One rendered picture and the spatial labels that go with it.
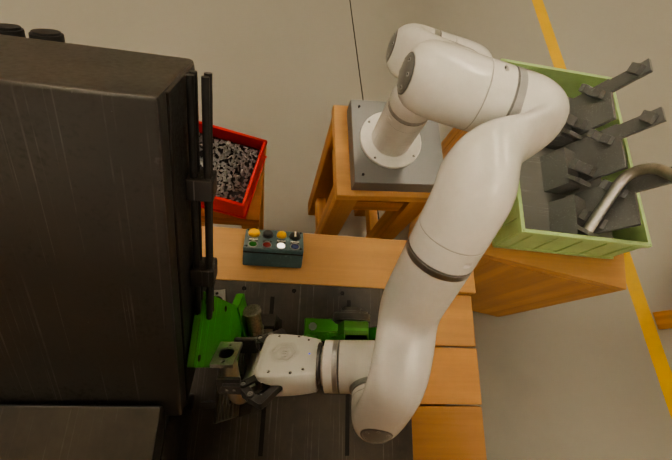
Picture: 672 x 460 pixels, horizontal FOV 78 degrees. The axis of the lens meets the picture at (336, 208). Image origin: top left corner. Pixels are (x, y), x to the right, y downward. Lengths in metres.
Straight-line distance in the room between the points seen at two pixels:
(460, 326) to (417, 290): 0.67
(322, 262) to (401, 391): 0.57
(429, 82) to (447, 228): 0.19
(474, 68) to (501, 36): 2.65
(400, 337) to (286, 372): 0.21
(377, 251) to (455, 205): 0.69
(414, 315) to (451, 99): 0.28
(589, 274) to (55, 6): 2.89
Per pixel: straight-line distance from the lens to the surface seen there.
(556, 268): 1.52
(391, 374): 0.59
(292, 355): 0.72
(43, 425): 0.79
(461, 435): 1.20
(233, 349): 0.77
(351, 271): 1.11
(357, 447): 1.10
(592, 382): 2.54
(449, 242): 0.49
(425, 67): 0.56
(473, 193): 0.46
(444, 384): 1.18
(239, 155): 1.23
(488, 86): 0.57
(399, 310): 0.57
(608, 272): 1.64
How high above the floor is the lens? 1.96
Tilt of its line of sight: 67 degrees down
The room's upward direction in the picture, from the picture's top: 25 degrees clockwise
